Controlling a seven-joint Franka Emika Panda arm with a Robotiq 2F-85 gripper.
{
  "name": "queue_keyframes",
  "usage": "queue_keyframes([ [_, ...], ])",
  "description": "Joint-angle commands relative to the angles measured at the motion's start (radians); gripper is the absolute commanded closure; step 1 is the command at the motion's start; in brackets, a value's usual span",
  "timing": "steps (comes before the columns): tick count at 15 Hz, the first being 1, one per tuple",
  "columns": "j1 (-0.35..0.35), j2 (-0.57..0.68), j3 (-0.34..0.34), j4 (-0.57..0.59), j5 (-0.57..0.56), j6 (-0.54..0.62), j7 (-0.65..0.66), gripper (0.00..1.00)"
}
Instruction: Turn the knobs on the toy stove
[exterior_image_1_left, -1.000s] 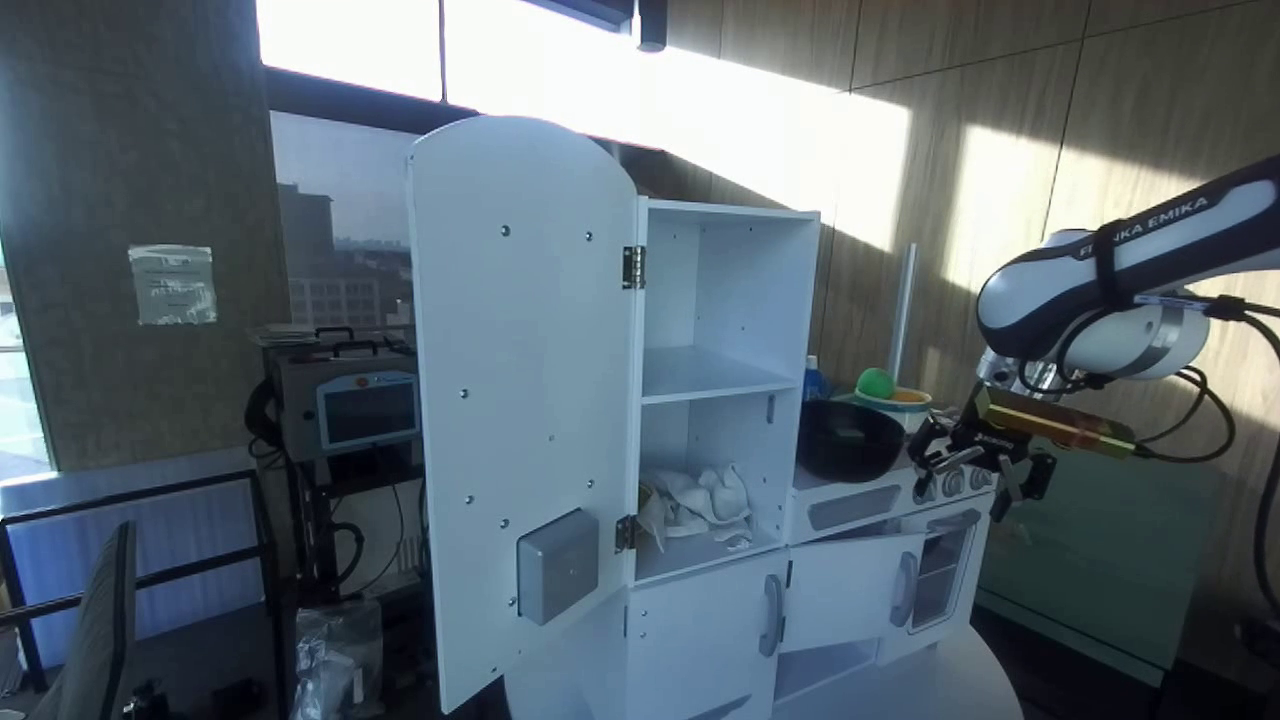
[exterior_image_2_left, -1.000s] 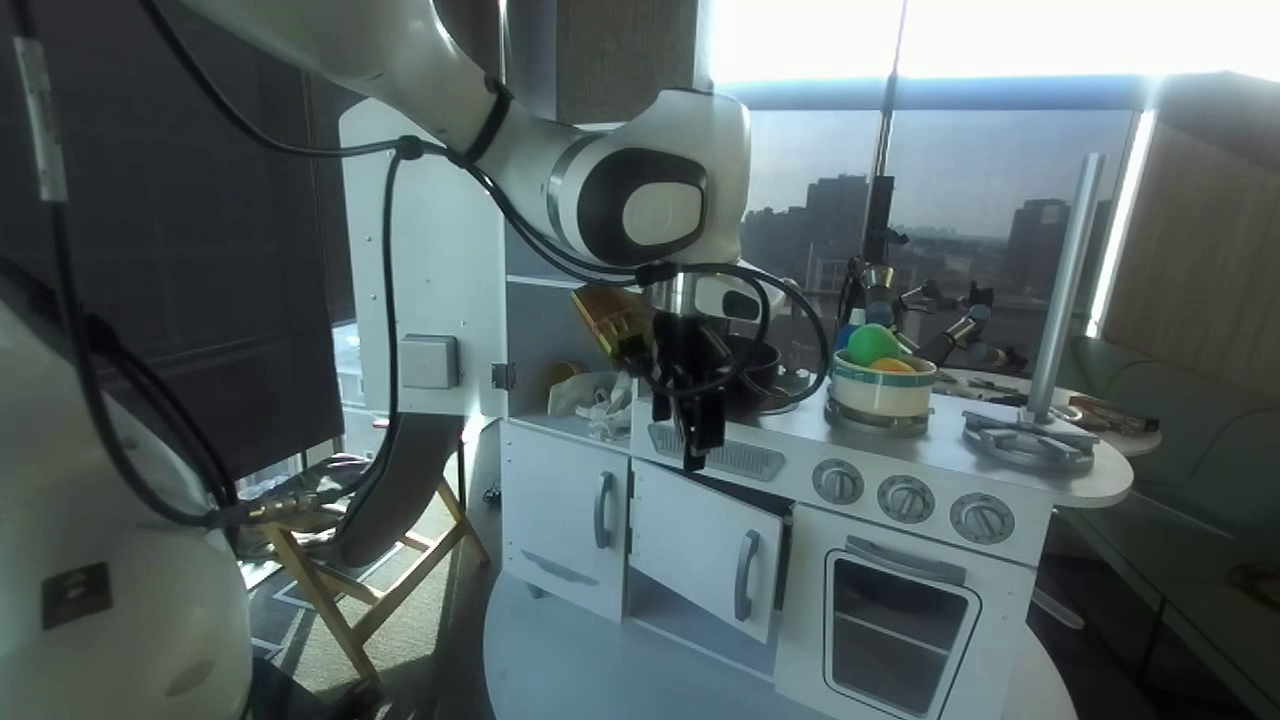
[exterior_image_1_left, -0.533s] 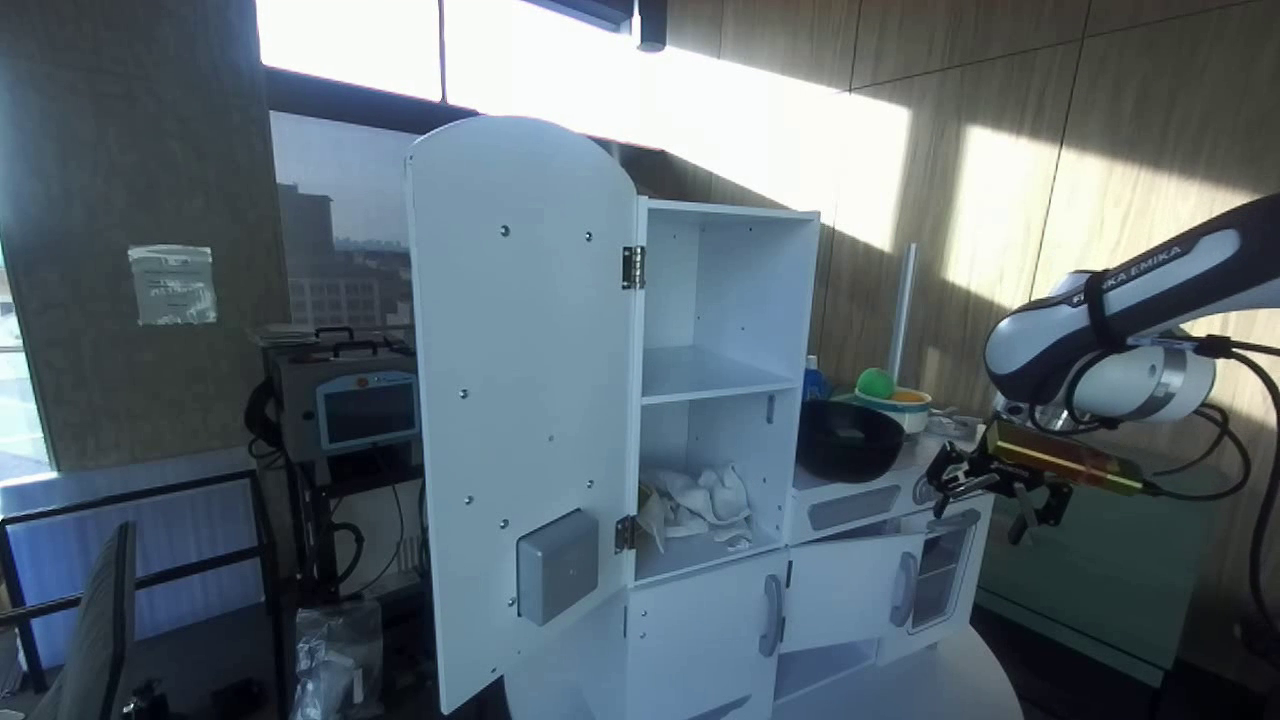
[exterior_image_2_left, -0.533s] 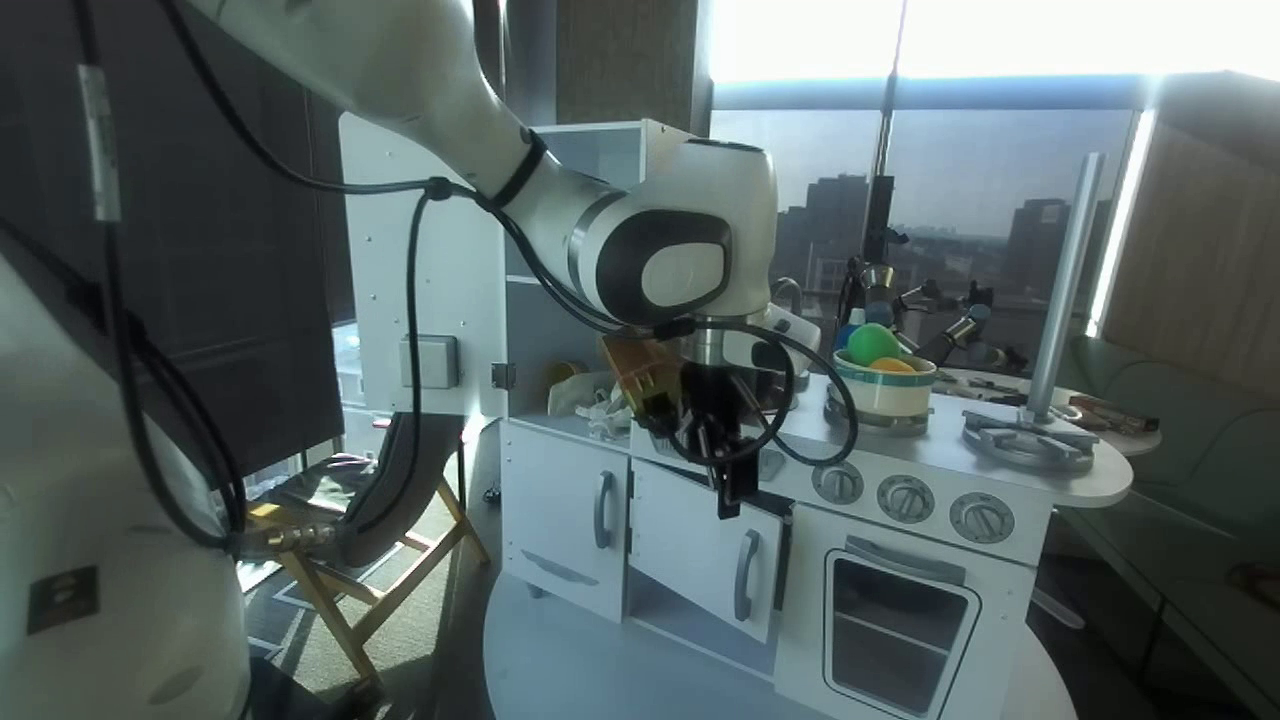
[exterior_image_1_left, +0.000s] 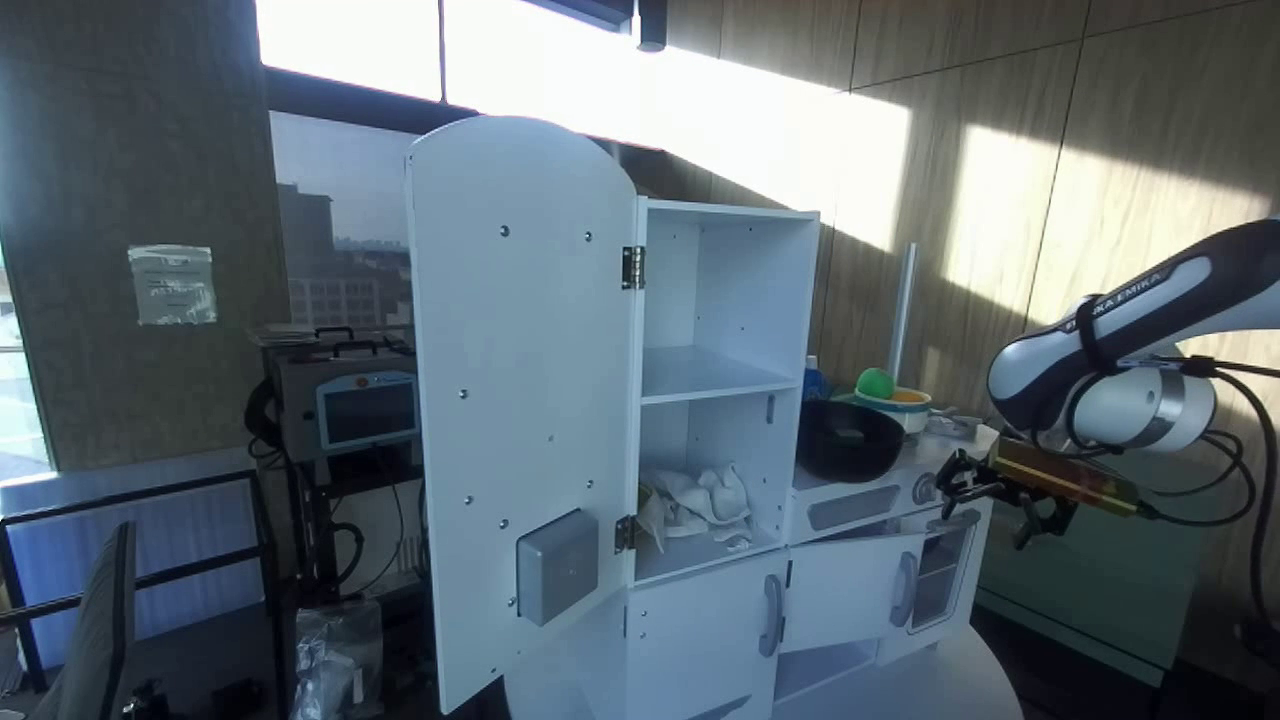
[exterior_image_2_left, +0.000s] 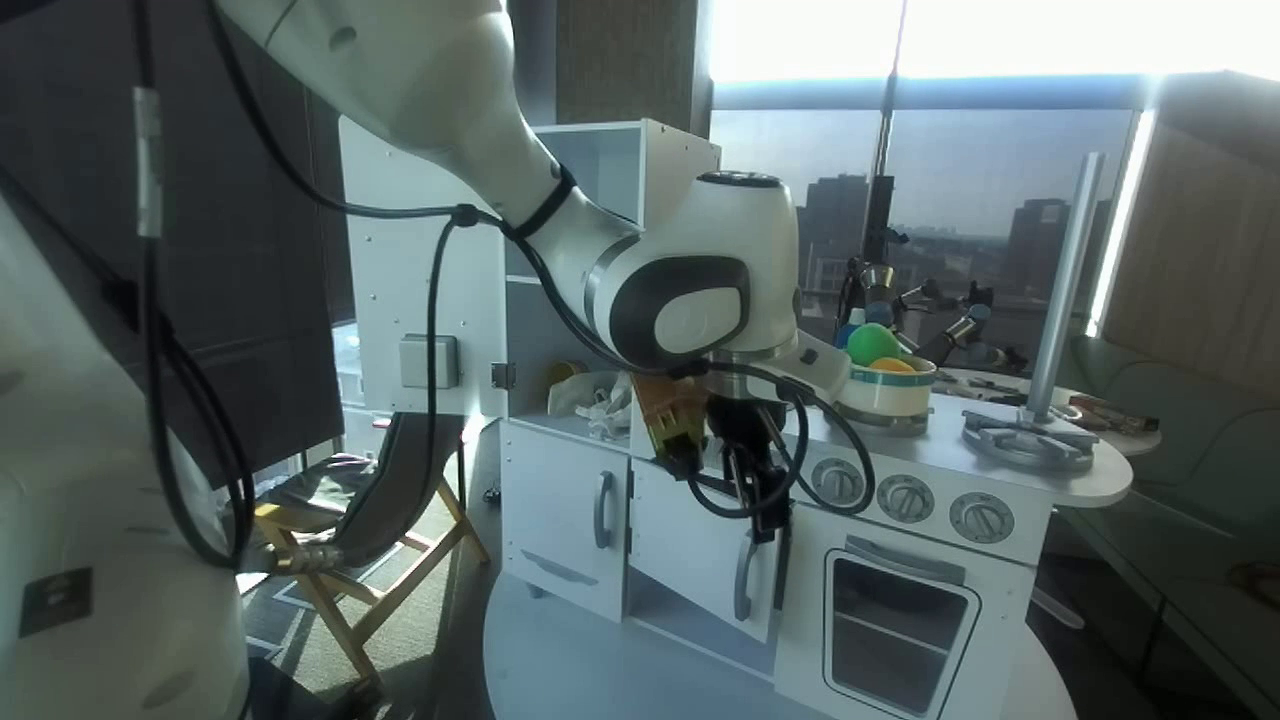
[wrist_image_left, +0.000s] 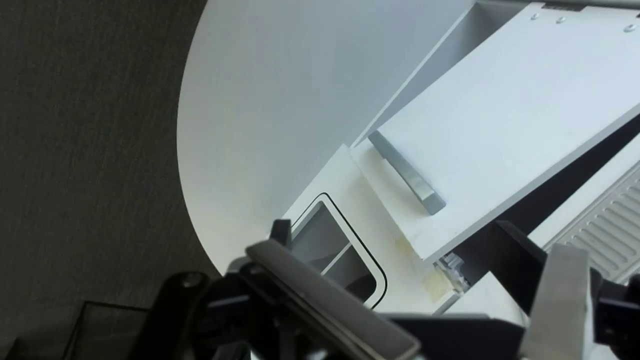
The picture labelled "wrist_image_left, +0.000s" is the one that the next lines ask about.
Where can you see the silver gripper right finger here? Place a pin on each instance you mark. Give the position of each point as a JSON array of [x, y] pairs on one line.
[[563, 300]]

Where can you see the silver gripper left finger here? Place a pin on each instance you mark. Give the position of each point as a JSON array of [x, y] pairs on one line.
[[320, 296]]

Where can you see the white toy kitchen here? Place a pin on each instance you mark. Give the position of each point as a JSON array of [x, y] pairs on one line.
[[372, 213]]

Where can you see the small white cupboard door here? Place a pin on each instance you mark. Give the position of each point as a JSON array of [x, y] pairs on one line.
[[520, 121]]

